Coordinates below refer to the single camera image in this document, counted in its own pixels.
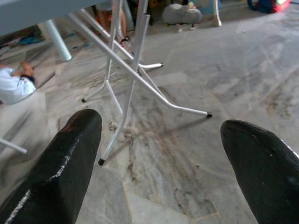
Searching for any grey folding table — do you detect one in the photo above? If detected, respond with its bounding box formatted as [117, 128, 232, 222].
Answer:
[0, 0, 213, 166]

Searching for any child in white shirt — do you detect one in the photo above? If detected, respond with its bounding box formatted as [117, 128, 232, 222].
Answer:
[0, 61, 37, 105]

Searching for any red and blue backpack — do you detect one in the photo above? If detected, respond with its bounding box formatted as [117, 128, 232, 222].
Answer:
[247, 0, 292, 14]

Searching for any grey plush toy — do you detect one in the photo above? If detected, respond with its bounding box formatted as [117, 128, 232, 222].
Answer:
[162, 2, 203, 25]

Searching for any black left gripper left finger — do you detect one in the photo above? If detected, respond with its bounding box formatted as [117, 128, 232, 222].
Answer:
[0, 108, 103, 224]

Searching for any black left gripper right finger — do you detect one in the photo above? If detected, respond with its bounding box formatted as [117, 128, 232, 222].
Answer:
[220, 119, 299, 224]

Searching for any person's bare leg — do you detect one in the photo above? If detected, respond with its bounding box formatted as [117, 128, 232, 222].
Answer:
[95, 0, 135, 47]

